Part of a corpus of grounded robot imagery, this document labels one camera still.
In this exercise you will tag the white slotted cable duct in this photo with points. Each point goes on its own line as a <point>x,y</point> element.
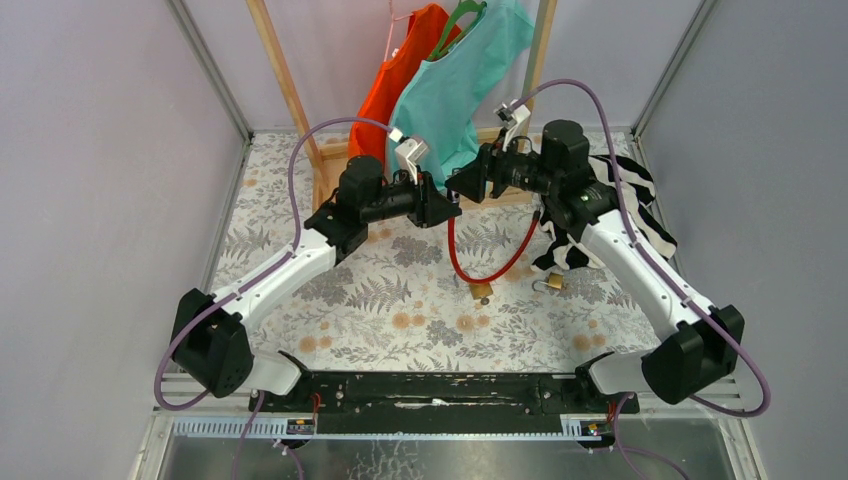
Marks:
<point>231,427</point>

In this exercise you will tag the green clothes hanger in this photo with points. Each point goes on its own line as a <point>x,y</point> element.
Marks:
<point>452,33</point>

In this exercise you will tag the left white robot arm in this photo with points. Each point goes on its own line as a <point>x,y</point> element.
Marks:
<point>210,338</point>

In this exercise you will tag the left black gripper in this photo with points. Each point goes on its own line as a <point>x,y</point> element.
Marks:
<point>428,206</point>

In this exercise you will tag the floral table mat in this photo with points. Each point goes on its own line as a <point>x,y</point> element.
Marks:
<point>397,304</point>

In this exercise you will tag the large brass padlock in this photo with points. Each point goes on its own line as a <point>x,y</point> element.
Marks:
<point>481,292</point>

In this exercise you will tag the small brass padlock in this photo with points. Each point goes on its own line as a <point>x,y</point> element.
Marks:
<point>553,282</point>

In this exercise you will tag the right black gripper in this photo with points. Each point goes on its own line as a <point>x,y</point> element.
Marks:
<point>471,182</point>

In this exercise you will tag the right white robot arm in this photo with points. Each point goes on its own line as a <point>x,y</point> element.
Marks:
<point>698,340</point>

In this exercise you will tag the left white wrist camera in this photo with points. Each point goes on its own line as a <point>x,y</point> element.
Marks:
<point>408,152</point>

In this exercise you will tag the orange shirt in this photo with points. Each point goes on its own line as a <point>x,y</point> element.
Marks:
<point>424,29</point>

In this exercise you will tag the wooden clothes rack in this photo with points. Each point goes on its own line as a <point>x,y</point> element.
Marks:
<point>326,160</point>

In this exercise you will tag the red cable lock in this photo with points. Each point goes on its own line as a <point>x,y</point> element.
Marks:
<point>490,239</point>

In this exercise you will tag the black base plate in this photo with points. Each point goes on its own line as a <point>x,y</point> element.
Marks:
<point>374,403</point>

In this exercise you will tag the black white striped cloth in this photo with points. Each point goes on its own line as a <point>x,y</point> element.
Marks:
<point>639,192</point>

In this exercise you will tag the pink clothes hanger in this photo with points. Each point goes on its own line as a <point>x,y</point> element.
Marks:
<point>397,30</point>

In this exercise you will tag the teal shirt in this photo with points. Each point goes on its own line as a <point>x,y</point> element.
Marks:
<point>439,102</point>

